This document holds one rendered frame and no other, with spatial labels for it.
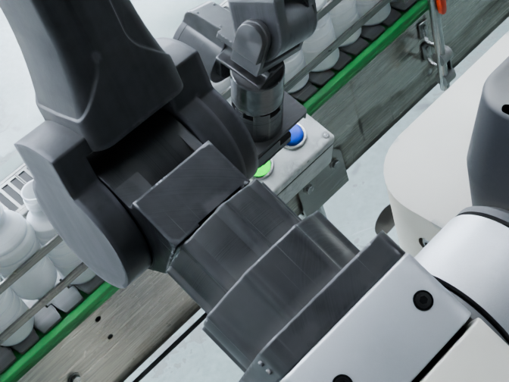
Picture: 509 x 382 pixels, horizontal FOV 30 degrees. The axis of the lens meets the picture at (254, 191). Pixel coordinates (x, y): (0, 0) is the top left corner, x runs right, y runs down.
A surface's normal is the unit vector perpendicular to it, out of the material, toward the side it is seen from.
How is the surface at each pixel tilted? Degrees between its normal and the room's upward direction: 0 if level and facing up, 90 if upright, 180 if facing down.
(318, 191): 90
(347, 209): 0
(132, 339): 90
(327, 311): 30
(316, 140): 20
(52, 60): 79
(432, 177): 0
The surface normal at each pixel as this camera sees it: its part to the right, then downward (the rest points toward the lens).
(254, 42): -0.58, 0.44
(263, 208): 0.47, -0.62
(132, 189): 0.18, -0.40
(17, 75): -0.25, -0.64
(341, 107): 0.67, 0.44
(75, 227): -0.69, 0.61
